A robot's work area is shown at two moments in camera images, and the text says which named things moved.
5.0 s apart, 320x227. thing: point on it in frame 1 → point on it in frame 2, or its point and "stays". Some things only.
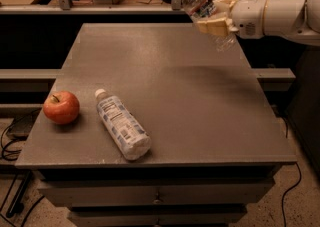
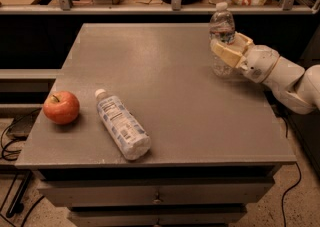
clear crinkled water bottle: (197, 3) → (222, 29)
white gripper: (248, 16) → (259, 63)
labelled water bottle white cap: (124, 126) stays
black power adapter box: (21, 125) stays
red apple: (61, 107) stays
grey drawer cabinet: (215, 141) stays
